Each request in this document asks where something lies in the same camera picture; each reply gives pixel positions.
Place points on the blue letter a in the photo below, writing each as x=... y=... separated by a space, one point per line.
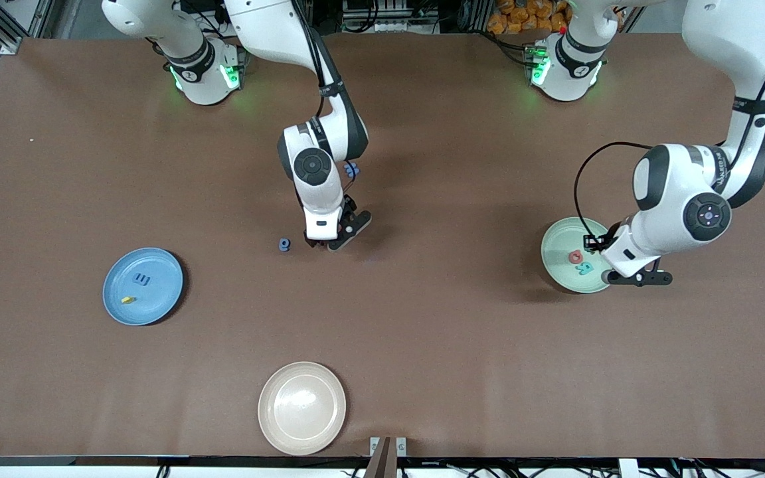
x=283 y=245

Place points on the pale green plate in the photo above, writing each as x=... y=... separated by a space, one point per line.
x=558 y=265

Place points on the beige plate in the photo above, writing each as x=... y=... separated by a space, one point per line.
x=302 y=408

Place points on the blue letter E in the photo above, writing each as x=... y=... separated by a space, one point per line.
x=143 y=279

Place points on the blue letter M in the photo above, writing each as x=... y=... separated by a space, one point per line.
x=354 y=171

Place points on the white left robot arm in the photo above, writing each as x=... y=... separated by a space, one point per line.
x=734 y=40

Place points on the metal bracket with wooden post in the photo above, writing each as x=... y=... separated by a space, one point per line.
x=386 y=461

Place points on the red letter Q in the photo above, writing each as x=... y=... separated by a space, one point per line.
x=570 y=256

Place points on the blue plate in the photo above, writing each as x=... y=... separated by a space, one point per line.
x=143 y=309

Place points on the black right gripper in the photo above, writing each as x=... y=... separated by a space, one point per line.
x=348 y=208

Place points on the orange toy pile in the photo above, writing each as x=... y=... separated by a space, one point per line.
x=515 y=13

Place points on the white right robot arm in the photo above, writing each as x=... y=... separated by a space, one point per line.
x=319 y=199

